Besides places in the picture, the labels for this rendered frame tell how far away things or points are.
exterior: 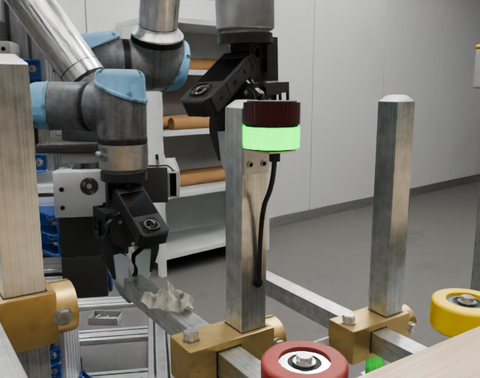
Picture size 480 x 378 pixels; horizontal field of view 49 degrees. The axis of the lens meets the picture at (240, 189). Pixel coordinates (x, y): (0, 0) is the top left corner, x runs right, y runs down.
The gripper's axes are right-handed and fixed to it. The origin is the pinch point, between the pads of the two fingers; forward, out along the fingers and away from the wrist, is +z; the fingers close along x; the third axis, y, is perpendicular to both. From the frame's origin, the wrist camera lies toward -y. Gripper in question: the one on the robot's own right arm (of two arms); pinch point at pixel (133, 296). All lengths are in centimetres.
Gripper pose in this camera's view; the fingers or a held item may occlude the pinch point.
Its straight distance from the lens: 87.6
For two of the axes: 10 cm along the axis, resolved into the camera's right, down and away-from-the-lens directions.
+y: -5.5, -1.7, 8.1
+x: -8.3, 1.0, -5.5
